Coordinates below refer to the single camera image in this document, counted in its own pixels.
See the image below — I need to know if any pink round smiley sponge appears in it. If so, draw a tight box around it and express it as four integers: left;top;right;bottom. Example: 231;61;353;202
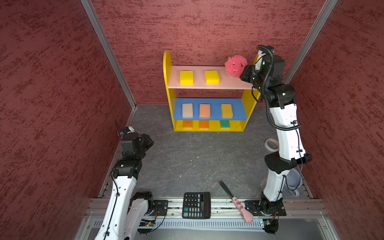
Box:
225;55;248;78

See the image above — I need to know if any yellow orange scrub sponge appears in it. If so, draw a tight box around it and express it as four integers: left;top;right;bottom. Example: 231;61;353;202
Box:
183;120;193;129

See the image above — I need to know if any green scrub sponge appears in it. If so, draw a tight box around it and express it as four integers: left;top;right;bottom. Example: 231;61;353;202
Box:
220;120;231;129

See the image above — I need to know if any pale pink sponge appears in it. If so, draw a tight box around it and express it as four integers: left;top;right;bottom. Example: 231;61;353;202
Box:
182;103;194;119

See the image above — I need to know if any peach orange sponge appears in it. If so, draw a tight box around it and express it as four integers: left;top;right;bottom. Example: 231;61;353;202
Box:
199;104;211;119

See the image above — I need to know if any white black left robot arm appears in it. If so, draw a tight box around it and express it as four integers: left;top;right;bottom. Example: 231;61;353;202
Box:
96;127;154;240

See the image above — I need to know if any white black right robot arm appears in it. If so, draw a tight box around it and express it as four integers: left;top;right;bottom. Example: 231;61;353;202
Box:
240;52;312;216

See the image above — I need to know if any yellow shelf unit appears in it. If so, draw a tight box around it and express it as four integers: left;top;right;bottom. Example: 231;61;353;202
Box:
163;50;261;132

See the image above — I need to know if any white tape roll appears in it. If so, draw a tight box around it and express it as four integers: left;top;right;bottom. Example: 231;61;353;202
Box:
265;138;280;153

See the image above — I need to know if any black calculator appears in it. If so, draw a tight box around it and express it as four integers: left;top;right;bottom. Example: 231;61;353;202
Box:
182;192;211;220

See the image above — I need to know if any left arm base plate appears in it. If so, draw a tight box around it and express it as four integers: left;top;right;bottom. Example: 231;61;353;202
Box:
144;200;169;218

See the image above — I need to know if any perforated cable duct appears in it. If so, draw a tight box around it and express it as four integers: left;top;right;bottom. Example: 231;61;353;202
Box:
139;218;264;231

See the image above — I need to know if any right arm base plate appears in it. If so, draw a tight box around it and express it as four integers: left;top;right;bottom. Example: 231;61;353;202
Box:
244;200;287;217

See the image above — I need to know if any pink handled black brush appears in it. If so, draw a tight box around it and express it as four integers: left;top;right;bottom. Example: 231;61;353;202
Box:
219;180;254;224

